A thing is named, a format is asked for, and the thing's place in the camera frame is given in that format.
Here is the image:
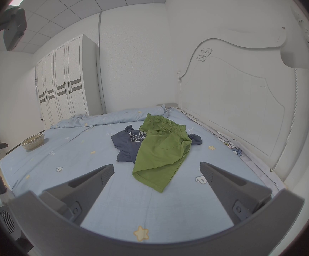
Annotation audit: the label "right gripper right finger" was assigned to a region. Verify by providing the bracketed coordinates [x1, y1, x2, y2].
[200, 162, 273, 227]

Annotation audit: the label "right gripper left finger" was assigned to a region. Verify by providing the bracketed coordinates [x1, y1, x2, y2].
[39, 164, 115, 227]

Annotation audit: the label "green shorts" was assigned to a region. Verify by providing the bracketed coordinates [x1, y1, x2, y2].
[132, 113, 193, 193]

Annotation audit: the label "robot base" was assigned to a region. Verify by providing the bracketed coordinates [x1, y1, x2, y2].
[0, 194, 35, 253]

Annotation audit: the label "bed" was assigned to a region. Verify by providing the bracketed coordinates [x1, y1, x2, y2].
[0, 0, 309, 244]

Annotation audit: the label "round woven basket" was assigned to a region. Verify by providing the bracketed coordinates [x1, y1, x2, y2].
[21, 133, 45, 150]

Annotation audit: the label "dark blue printed T-shirt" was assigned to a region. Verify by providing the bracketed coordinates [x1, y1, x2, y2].
[111, 125, 203, 162]

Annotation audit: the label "pale blue quilt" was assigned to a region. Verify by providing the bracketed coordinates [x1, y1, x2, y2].
[50, 104, 169, 129]

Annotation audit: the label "white wardrobe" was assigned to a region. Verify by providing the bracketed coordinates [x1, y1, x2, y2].
[35, 34, 97, 130]

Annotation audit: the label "grey vertical wall duct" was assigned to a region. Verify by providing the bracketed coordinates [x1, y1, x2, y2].
[98, 12, 107, 114]

